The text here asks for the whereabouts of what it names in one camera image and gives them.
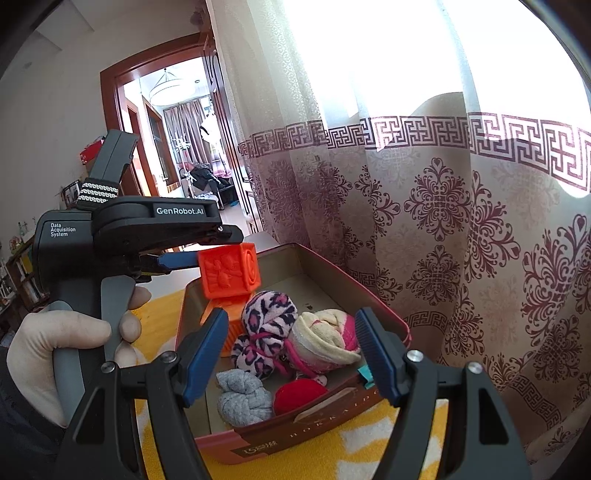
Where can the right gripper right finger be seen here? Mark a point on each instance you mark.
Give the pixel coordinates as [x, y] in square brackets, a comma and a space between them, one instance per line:
[481, 441]

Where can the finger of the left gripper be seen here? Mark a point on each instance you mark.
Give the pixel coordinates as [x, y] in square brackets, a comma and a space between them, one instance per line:
[172, 261]

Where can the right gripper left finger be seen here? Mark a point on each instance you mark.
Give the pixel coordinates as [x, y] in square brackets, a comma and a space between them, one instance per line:
[102, 440]

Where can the bright orange embossed cube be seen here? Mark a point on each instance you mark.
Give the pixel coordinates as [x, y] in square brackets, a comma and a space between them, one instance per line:
[229, 270]

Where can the large leopard print sock bundle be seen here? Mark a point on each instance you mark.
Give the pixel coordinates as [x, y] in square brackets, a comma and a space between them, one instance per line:
[267, 319]

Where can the red metal tin box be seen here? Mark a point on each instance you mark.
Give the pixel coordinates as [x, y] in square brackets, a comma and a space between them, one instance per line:
[289, 367]

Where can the grey sock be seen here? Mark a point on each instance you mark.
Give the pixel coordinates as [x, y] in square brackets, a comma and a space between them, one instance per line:
[243, 401]

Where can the cream pink sock bundle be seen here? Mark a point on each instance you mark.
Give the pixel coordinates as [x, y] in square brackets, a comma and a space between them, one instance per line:
[322, 341]

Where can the red yarn ball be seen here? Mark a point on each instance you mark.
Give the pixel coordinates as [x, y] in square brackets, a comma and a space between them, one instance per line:
[297, 394]

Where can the teal binder clip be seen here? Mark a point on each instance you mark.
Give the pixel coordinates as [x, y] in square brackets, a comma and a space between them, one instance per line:
[367, 375]

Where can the left gloved hand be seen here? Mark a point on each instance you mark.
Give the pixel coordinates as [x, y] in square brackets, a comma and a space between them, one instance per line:
[30, 355]

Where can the wooden bookshelf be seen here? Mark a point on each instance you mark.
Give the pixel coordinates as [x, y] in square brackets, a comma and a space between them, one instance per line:
[20, 290]

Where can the brown wooden door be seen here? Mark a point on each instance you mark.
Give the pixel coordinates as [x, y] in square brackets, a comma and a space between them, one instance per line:
[153, 165]

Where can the stacked red green boxes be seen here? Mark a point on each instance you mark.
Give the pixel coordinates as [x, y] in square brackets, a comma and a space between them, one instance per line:
[90, 151]

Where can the yellow white towel mat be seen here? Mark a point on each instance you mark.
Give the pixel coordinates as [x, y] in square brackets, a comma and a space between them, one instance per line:
[350, 448]

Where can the ceiling lamp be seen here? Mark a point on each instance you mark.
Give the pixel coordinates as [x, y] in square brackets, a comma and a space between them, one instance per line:
[168, 90]

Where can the patterned purple curtain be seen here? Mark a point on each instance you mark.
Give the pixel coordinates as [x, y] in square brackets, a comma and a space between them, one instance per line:
[440, 152]

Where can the picture frame on shelf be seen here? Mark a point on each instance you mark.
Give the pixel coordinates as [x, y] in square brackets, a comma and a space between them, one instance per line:
[69, 194]

